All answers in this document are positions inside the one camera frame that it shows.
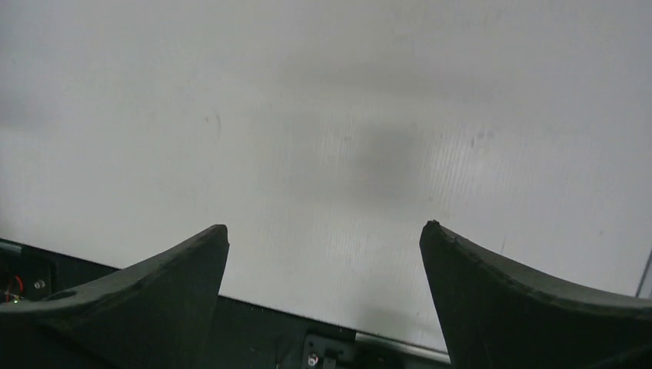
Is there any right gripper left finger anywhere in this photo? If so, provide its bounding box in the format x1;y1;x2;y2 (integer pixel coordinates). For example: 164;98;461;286
1;224;229;368

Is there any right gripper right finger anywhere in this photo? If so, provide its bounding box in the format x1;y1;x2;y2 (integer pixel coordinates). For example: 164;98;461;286
419;221;651;368

